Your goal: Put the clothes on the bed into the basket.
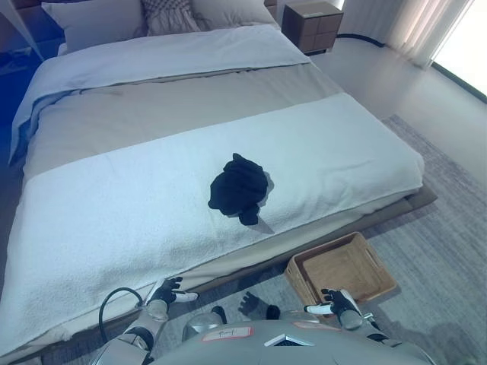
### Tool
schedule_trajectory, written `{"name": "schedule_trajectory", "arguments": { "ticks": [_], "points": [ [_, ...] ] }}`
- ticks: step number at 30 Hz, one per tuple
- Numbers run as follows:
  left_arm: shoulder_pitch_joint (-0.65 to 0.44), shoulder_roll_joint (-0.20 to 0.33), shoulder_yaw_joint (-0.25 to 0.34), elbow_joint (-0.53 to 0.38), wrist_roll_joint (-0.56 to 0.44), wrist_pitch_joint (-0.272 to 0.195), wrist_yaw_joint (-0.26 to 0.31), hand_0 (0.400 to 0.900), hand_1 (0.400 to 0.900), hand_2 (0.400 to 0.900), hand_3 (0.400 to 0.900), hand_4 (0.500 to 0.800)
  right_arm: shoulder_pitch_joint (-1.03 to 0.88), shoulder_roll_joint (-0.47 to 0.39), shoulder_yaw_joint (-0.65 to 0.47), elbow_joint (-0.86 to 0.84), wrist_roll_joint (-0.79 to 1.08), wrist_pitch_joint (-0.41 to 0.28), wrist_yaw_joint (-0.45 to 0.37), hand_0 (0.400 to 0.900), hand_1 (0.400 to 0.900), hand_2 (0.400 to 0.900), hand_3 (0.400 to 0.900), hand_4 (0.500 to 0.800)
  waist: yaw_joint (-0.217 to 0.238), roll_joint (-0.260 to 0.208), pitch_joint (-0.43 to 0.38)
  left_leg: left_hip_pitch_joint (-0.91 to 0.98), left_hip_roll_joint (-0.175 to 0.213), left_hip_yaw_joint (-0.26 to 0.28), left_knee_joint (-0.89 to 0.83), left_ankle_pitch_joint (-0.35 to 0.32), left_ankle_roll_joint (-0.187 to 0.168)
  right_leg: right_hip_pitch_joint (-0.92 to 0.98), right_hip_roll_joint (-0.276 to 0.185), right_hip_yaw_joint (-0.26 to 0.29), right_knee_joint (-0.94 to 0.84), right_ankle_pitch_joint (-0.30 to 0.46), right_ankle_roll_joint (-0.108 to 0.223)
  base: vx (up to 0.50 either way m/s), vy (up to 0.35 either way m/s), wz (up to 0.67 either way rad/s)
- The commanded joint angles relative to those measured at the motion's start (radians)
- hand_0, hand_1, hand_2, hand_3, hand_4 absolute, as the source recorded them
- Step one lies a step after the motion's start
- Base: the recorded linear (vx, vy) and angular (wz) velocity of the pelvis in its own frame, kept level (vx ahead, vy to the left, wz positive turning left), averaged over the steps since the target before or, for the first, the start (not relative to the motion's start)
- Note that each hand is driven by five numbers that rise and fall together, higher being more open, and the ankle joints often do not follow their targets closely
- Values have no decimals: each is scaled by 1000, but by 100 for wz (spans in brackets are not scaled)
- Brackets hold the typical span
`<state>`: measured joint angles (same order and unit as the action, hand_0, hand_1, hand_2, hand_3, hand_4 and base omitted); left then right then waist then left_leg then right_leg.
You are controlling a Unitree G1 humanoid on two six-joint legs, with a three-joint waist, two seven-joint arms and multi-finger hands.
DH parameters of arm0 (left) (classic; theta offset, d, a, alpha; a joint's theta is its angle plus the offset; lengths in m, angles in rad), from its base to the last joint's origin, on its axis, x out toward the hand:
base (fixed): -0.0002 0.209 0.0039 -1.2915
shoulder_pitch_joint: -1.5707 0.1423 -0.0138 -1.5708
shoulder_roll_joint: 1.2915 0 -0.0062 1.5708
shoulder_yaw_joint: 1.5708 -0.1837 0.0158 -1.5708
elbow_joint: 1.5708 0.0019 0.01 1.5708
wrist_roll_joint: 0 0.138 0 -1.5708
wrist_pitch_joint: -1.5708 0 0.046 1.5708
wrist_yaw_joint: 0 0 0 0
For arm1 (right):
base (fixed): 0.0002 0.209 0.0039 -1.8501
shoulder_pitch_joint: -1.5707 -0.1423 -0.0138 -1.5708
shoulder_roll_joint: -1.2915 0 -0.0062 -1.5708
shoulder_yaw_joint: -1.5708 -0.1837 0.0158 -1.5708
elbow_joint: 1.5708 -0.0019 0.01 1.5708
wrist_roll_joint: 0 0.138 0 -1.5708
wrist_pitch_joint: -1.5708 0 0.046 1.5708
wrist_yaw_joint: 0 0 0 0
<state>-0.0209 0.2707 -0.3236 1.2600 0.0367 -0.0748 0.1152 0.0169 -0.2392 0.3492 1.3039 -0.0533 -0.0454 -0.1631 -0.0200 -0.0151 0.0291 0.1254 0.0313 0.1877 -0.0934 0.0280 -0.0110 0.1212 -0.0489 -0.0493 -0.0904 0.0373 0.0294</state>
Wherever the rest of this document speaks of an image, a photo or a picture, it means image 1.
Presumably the beige duvet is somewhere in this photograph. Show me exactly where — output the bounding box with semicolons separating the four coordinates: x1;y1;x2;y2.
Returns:
22;60;345;180

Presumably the silver robot left leg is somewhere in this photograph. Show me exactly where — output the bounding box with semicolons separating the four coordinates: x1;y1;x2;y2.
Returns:
181;305;229;341

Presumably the sheer white curtain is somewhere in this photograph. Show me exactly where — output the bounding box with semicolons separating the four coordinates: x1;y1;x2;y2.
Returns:
339;0;464;70

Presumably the white folded bed sheet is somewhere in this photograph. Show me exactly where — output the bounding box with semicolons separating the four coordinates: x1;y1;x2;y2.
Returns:
8;23;312;165

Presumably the patterned fringed cushion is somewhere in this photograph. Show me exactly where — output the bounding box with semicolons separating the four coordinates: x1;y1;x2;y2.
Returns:
139;0;212;37

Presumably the brown wicker basket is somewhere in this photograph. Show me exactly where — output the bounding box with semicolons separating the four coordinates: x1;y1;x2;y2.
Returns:
285;231;398;306

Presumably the large white pillow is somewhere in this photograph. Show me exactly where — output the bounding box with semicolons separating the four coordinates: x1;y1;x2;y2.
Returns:
40;0;148;52

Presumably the brown wooden nightstand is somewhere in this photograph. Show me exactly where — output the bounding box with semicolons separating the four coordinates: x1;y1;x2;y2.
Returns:
282;0;345;56

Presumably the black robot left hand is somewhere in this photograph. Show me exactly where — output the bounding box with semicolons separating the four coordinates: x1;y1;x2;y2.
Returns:
145;276;199;306

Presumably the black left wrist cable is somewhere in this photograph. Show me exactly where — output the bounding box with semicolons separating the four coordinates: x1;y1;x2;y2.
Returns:
98;287;144;345

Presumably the bed with white blanket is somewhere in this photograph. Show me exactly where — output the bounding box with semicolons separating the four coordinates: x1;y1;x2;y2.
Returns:
0;93;426;344

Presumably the beige pillow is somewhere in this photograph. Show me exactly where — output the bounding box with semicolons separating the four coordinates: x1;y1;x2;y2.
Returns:
191;0;282;28

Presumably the black garment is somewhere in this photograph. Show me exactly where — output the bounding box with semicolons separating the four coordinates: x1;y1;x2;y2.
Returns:
207;152;277;234

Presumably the black floor cable by nightstand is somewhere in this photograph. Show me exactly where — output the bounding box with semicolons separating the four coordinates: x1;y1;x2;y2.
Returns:
336;33;387;49

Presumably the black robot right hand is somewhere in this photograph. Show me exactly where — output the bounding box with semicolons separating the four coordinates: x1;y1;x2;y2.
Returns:
304;287;363;317

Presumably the grey robot torso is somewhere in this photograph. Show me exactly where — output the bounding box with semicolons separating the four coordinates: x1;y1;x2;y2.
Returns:
151;319;431;365

